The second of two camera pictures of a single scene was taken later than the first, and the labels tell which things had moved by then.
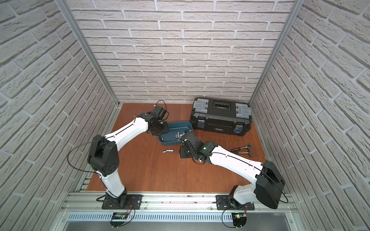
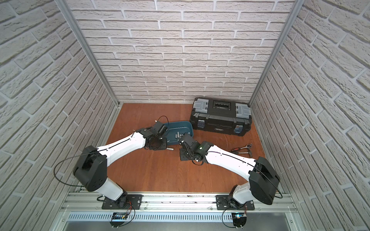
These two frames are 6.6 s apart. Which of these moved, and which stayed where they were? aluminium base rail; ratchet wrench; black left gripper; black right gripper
Moved: black left gripper
Stayed: black right gripper; ratchet wrench; aluminium base rail
